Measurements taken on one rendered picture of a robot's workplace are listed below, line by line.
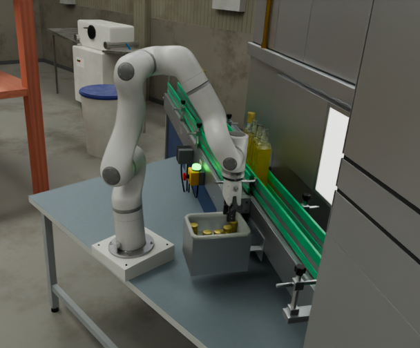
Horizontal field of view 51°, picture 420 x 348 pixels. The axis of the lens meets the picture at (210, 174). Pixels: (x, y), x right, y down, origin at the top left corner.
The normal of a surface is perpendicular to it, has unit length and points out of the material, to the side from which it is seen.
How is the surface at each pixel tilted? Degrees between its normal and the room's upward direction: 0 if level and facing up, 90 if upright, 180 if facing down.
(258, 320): 0
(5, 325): 0
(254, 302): 0
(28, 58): 90
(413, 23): 90
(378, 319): 90
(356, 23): 90
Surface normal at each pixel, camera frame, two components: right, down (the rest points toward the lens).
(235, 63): -0.72, 0.23
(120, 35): 0.69, 0.33
